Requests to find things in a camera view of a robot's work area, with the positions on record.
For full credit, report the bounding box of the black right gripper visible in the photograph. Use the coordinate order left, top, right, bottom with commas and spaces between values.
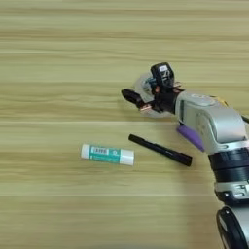
121, 85, 185, 115

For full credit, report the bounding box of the green white glue stick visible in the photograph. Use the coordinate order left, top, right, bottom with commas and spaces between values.
80, 143, 135, 166

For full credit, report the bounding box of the black box with white label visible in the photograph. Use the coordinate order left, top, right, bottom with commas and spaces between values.
150, 61, 175, 89

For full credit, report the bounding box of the black marker pen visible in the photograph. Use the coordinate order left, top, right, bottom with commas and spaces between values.
127, 133, 194, 167

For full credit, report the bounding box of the purple eraser block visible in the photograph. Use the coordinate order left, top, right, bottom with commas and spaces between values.
176, 124, 206, 153

